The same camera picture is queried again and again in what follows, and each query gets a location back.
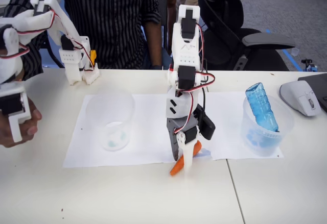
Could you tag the grey gripper black servo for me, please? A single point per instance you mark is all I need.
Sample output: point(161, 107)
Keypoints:
point(176, 128)

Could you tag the orange carrot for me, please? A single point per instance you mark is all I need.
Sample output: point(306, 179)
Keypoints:
point(176, 169)

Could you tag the white leader arm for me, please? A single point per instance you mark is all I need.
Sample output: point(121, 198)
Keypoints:
point(65, 22)

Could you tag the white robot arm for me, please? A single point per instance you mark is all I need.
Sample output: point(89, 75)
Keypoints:
point(185, 53)

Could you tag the person's bare left forearm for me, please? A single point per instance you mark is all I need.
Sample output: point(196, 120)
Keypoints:
point(154, 43)

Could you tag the right forearm in striped sleeve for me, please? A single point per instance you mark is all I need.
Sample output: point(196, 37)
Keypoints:
point(33, 58)

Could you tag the blue plastic bottle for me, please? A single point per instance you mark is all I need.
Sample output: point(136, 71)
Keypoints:
point(260, 106)

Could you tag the person's right hand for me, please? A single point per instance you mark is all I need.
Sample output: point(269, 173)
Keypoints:
point(33, 129)

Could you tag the black webcam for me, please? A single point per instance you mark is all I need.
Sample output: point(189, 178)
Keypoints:
point(205, 127)

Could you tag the white paper sheet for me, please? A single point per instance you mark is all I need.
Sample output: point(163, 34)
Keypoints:
point(148, 132)
point(224, 122)

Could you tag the clear plastic container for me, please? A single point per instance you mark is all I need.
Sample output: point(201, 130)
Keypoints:
point(112, 143)
point(268, 146)

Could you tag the white vertical computer mouse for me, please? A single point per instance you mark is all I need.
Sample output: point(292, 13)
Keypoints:
point(299, 96)

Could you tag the black office chair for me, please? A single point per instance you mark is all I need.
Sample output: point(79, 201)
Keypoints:
point(222, 17)

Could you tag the blue floor tape strip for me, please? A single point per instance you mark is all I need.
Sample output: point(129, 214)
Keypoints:
point(291, 59)

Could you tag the black laptop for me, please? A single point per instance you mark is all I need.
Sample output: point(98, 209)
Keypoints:
point(316, 83)

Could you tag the small clear plastic cup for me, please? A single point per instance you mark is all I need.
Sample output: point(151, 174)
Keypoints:
point(295, 52)

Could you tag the person in striped shirt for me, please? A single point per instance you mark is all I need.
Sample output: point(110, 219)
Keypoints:
point(115, 17)

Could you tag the small blue black device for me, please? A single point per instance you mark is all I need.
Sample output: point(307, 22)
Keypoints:
point(309, 65)

